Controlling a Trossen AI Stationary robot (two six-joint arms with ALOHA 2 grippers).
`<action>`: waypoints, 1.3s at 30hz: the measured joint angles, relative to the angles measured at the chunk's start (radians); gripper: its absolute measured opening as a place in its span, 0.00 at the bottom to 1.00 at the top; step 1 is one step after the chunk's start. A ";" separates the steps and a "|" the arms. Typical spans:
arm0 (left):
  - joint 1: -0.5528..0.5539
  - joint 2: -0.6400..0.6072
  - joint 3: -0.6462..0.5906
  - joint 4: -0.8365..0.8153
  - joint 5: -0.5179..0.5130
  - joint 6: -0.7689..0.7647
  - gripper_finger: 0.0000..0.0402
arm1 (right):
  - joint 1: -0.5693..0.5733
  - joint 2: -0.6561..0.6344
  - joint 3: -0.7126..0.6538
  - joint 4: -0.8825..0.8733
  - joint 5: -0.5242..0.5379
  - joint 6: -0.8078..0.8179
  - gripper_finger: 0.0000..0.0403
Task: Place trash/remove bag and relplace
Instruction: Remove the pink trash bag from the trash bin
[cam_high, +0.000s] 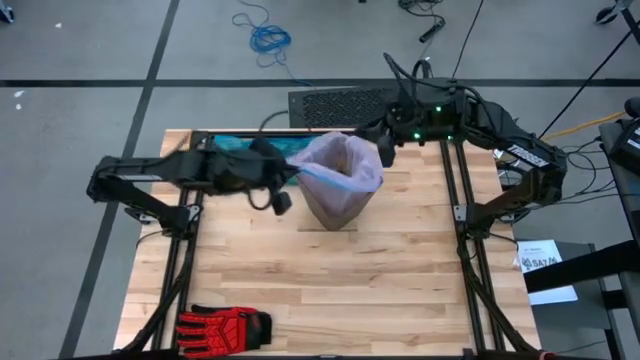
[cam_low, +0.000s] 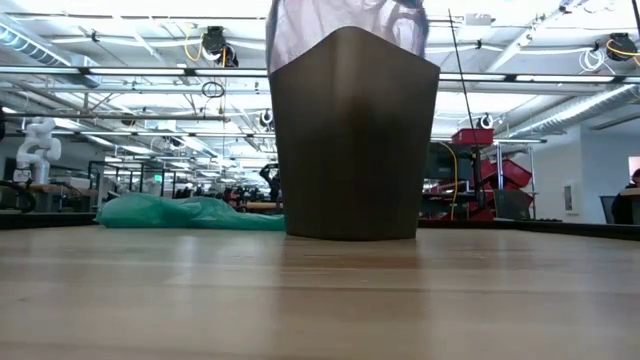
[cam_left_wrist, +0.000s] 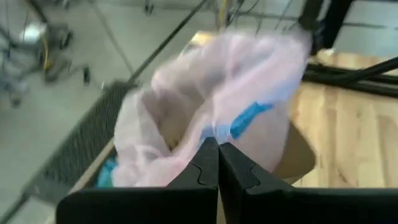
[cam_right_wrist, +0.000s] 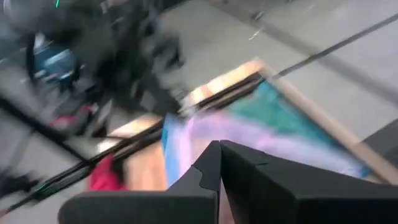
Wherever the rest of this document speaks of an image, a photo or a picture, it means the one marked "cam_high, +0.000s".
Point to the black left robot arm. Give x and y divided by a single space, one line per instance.
150 167

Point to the red and black work glove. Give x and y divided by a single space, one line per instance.
220 330

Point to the grey cart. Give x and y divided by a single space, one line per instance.
565 330

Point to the black metal beam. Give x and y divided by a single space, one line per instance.
590 265

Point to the dark brown trash bin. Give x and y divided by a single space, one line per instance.
332 215

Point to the black power strip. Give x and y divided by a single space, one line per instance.
432 31

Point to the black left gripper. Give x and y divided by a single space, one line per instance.
240 170

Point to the black desk device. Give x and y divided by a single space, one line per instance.
625 145

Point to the white printed paper sheet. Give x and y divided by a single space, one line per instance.
537 252

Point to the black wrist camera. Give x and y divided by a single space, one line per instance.
386 154
282 204

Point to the black stand foot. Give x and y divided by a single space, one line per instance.
5 14
607 16

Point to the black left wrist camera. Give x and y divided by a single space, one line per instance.
282 204

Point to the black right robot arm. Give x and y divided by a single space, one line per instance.
527 155

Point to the teal plastic trash bag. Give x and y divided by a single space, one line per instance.
300 145

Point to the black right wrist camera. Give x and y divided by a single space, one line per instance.
386 154

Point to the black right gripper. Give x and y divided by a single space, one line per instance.
392 129

